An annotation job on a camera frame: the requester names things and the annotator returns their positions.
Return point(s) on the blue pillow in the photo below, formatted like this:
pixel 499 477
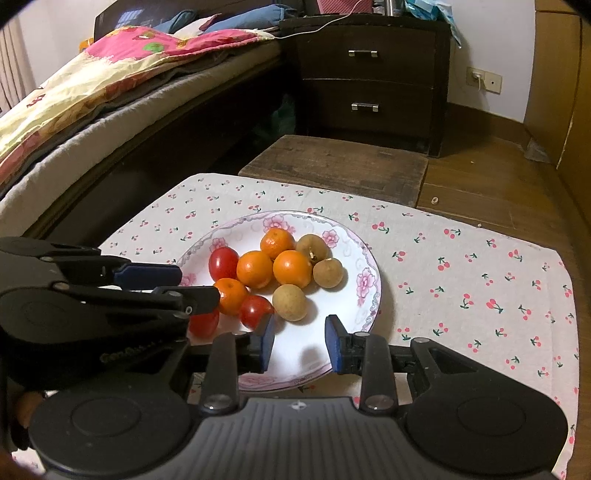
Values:
pixel 261 18

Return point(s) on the colourful floral quilt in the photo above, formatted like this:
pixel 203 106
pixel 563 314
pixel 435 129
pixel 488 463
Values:
pixel 115 64

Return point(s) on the red cherry tomato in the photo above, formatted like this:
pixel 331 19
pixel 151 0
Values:
pixel 204 325
pixel 253 309
pixel 222 263

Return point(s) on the cherry print tablecloth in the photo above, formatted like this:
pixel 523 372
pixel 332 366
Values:
pixel 503 302

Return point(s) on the dark wooden nightstand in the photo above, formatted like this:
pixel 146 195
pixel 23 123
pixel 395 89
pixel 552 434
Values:
pixel 369 78

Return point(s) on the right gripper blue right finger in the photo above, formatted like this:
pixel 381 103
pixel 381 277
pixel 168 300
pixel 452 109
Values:
pixel 339 345

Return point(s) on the white wall socket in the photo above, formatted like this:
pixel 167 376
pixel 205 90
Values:
pixel 484 80

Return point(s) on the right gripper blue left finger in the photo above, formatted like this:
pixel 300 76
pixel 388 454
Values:
pixel 261 344

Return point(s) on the small orange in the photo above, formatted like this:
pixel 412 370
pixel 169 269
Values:
pixel 292 267
pixel 254 269
pixel 276 241
pixel 232 293

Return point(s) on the dark wooden stool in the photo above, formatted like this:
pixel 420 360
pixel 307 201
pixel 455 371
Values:
pixel 381 173

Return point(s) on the white floral porcelain plate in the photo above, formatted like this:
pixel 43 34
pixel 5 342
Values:
pixel 299 352

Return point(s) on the yellow wooden wardrobe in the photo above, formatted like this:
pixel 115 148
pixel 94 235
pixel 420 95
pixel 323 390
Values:
pixel 558 111

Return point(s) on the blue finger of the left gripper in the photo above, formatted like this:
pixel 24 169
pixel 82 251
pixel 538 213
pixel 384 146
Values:
pixel 176 301
pixel 147 276

